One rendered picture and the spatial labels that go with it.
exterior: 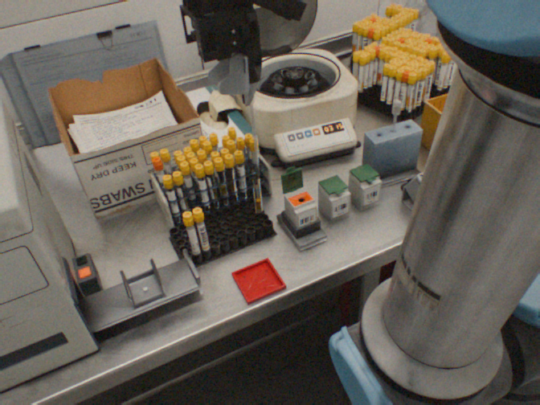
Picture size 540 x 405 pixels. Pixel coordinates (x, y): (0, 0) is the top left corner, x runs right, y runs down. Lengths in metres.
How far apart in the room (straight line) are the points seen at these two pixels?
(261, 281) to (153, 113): 0.50
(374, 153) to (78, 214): 0.58
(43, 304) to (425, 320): 0.49
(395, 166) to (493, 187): 0.73
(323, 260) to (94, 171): 0.44
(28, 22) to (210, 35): 0.58
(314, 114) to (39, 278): 0.62
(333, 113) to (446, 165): 0.78
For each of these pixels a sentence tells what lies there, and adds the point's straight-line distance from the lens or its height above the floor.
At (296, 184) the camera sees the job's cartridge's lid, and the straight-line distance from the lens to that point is 0.85.
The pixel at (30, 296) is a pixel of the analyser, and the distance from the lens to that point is 0.69.
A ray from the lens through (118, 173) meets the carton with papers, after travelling 0.96.
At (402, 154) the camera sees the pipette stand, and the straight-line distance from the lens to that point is 0.98.
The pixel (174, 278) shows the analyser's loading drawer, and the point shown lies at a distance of 0.80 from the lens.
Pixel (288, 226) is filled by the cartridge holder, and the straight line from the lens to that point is 0.87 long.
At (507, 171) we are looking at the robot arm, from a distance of 0.26.
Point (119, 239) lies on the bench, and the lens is 0.95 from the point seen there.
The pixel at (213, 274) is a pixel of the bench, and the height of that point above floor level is 0.87.
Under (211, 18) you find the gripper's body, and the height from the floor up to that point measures 1.27.
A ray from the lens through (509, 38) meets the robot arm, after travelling 0.19.
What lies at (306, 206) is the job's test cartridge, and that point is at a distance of 0.84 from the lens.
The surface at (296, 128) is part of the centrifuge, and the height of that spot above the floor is 0.94.
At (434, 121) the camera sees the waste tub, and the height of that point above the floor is 0.95.
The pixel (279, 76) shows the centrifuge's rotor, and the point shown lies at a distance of 1.13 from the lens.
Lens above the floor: 1.51
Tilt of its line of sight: 43 degrees down
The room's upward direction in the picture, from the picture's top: 5 degrees counter-clockwise
